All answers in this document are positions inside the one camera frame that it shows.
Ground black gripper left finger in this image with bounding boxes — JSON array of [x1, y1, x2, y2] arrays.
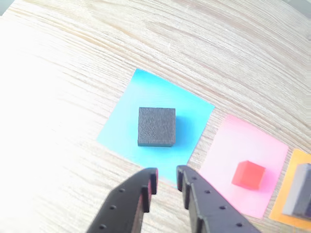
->
[[86, 167, 159, 233]]

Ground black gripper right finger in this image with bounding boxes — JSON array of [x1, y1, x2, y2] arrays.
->
[[176, 165, 262, 233]]

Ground small red cube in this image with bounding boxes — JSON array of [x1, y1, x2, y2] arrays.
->
[[231, 160, 266, 191]]

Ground large grey cube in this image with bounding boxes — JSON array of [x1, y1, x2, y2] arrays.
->
[[281, 164, 311, 220]]

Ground small black cube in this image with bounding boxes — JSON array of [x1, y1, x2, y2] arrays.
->
[[137, 107, 176, 148]]

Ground blue paper sheet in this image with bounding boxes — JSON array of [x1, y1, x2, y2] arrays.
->
[[96, 68, 216, 189]]

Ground pink paper sheet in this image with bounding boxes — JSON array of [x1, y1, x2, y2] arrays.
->
[[198, 114, 289, 219]]

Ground orange paper sheet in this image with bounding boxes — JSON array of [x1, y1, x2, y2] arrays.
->
[[269, 149, 311, 230]]

